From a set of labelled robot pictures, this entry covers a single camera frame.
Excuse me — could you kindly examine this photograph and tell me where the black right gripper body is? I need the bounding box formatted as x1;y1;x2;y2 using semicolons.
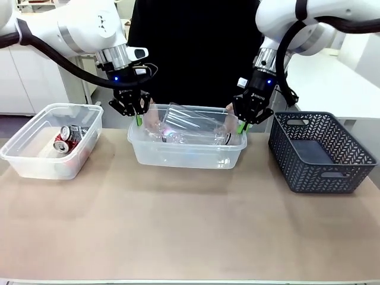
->
243;68;278;103

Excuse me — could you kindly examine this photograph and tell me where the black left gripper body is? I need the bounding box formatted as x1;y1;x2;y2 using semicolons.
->
104;64;149;96

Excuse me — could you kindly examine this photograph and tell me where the clear ridged plastic tray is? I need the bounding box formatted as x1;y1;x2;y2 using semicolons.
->
161;102;239;141

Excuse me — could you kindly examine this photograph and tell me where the clear plastic storage bin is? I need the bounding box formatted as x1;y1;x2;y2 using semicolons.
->
0;103;104;181
127;103;248;170

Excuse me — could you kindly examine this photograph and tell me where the dark grey woven plastic basket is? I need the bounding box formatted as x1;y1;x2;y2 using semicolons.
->
268;111;378;194

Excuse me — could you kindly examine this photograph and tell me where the person's right hand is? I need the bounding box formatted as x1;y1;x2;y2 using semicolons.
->
142;110;167;132

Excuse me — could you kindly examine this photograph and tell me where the person's left hand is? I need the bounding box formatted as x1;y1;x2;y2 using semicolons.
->
222;102;239;129

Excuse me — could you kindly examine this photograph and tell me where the clear plastic bottle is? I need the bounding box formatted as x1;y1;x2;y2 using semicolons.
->
160;127;191;145

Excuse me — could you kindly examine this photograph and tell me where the crushed red and black can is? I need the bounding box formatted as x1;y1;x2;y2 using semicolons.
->
60;124;91;142

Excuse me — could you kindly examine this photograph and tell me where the clear plastic cup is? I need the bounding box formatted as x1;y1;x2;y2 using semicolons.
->
213;126;239;147

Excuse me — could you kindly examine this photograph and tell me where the person's torso in black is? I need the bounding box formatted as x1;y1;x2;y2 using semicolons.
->
126;0;264;105

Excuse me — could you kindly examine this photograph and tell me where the white counter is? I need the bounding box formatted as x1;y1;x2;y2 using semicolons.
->
283;52;380;121

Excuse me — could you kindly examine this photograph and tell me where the crushed red soda can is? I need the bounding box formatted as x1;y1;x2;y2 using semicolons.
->
53;133;80;154

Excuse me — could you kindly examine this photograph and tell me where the white cabinet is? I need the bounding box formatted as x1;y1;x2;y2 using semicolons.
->
0;44;100;116

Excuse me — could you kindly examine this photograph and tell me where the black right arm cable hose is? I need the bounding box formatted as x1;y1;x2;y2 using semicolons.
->
274;14;380;107

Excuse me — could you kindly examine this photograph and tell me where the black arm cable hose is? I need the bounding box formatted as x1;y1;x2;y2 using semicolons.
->
274;14;380;107
0;17;151;90

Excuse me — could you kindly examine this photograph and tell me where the thin black camera cable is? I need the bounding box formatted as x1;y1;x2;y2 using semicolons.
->
141;62;160;79

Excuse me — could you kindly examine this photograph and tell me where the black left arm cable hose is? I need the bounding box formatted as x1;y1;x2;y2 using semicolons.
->
0;17;151;90

